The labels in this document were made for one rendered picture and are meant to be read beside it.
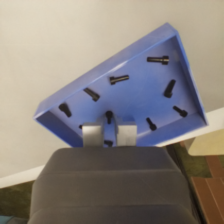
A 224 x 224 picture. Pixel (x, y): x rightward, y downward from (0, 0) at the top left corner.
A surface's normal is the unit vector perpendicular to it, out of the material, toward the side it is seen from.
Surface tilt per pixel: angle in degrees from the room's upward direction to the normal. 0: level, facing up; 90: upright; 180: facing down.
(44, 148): 0
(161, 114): 0
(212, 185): 90
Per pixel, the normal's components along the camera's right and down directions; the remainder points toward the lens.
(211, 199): 0.30, -0.71
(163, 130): -0.54, -0.62
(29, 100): 0.03, 0.67
